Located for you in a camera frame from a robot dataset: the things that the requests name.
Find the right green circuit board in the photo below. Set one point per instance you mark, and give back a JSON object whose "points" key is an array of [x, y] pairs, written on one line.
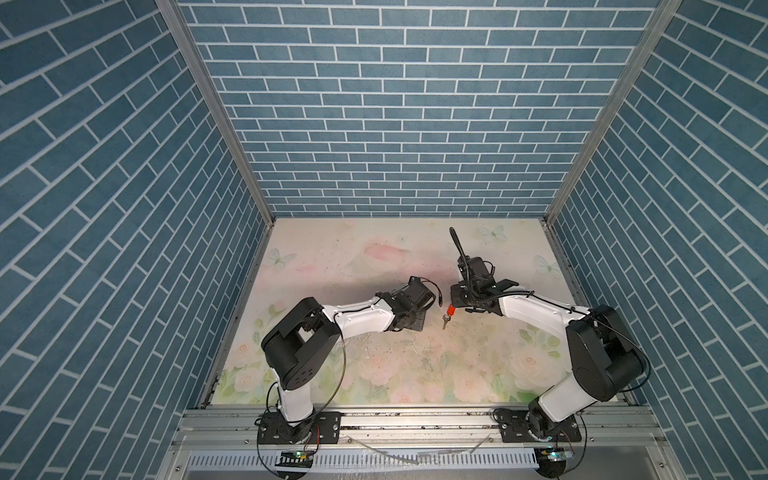
{"points": [[552, 455]]}

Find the aluminium front rail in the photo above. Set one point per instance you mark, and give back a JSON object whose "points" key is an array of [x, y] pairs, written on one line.
{"points": [[618, 441]]}

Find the corner aluminium post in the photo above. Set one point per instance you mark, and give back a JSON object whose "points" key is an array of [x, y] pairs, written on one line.
{"points": [[173, 17], [657, 24]]}

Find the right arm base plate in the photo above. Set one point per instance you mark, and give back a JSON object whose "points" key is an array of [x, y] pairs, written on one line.
{"points": [[521, 426]]}

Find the left green circuit board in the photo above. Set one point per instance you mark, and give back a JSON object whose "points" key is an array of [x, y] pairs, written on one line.
{"points": [[295, 459]]}

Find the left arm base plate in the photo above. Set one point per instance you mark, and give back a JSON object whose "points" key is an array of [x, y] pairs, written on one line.
{"points": [[274, 429]]}

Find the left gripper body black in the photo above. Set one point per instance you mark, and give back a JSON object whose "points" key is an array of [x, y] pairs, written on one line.
{"points": [[416, 319]]}

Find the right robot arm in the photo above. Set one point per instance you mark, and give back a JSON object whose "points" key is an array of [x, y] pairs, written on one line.
{"points": [[604, 359]]}

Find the right corner aluminium post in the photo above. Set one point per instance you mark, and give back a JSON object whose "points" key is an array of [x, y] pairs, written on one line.
{"points": [[657, 24]]}

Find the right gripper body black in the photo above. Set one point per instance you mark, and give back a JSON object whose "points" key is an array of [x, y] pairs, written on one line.
{"points": [[463, 296]]}

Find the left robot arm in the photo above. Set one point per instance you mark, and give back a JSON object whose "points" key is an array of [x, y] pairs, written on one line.
{"points": [[299, 344]]}

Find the green circuit board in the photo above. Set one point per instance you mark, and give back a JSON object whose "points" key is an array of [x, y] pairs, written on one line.
{"points": [[552, 455], [295, 459]]}

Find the key with red tag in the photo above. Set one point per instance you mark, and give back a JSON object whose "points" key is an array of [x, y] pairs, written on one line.
{"points": [[448, 316]]}

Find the left corner aluminium post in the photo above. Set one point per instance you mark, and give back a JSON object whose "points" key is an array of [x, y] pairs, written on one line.
{"points": [[173, 17]]}

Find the white slotted cable duct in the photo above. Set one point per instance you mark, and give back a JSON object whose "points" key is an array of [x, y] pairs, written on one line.
{"points": [[362, 460]]}

